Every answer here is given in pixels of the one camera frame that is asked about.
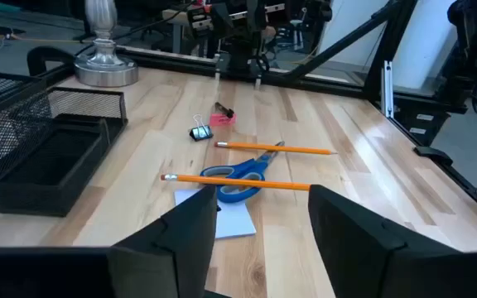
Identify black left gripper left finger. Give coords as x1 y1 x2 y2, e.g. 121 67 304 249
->
108 185 219 298

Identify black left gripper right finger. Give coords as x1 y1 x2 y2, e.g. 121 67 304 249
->
307 185 470 298

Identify white sticky note pad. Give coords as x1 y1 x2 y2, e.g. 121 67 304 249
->
173 188 258 240

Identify yellow pencil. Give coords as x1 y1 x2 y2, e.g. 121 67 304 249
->
160 173 312 192
214 141 339 156

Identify blue-handled scissors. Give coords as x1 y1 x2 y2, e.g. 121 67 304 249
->
199 140 286 204

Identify pink printed eraser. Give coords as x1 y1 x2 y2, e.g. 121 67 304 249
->
209 112 238 127

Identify black binder clip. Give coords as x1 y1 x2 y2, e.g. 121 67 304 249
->
189 113 214 142

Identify black mesh desk organizer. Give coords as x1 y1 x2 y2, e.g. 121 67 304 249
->
0 71 128 218

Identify small dark brown object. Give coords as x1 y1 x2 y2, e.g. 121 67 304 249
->
214 101 236 119

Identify silver lamp with white shade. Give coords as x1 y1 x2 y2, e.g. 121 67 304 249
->
74 0 139 88

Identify silver aluminium bar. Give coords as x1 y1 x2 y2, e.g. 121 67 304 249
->
380 60 395 119

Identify black curved clamp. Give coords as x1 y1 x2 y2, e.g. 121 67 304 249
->
26 45 77 78

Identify black aluminium table frame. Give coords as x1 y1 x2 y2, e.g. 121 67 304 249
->
26 0 477 227

